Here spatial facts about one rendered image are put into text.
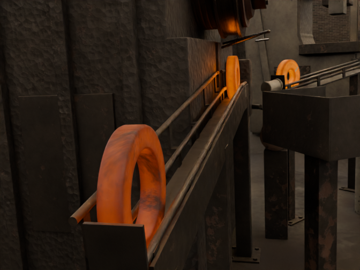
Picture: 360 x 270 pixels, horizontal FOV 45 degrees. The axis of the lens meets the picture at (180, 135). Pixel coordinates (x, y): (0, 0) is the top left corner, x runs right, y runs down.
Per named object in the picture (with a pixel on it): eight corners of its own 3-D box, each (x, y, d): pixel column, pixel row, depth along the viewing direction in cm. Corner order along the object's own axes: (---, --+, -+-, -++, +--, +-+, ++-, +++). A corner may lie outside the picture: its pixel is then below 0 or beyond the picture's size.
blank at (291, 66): (283, 99, 206) (289, 99, 204) (271, 73, 198) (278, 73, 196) (297, 79, 213) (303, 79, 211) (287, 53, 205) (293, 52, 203)
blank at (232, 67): (224, 59, 152) (234, 58, 151) (230, 53, 166) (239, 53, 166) (226, 102, 156) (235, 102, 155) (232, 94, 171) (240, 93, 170)
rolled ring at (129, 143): (160, 110, 65) (139, 111, 65) (113, 151, 48) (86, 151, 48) (170, 222, 70) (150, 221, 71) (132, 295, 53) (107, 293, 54)
